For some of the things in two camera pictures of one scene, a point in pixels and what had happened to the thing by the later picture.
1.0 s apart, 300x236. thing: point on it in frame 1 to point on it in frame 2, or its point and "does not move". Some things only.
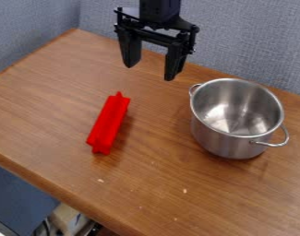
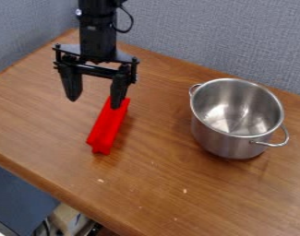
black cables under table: (40, 230) does not move
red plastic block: (107, 123) does not move
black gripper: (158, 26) to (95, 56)
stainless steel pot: (236, 116) does not move
